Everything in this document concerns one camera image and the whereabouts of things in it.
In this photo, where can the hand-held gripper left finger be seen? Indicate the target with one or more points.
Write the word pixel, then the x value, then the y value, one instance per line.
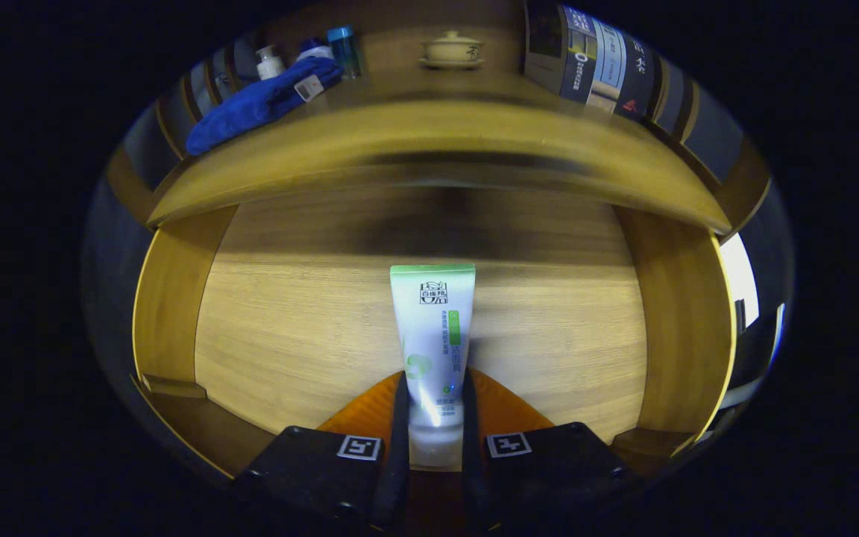
pixel 398 462

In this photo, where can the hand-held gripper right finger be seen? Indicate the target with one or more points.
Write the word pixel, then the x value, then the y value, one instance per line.
pixel 472 462

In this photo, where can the white and green tube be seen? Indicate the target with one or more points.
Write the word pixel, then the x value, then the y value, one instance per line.
pixel 433 335

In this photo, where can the wooden drawer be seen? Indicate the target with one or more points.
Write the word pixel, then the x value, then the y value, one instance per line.
pixel 310 321

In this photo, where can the wooden countertop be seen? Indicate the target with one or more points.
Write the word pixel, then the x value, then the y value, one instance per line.
pixel 429 127

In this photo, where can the wooden cabinet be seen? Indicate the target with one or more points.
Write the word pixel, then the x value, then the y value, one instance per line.
pixel 392 45

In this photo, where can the blue folded towel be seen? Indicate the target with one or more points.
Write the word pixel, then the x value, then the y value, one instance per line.
pixel 250 108

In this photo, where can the beige lidded teacup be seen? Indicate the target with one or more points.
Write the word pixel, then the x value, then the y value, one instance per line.
pixel 452 51

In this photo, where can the teal bottle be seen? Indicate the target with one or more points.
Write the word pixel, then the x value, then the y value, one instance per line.
pixel 344 52

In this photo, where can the white pump bottle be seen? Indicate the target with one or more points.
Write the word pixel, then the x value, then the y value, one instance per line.
pixel 269 67

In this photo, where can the white bottle with blue cap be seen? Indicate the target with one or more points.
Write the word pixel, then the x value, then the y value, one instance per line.
pixel 316 52

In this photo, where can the light blue book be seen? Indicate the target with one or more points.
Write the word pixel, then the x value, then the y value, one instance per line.
pixel 608 63

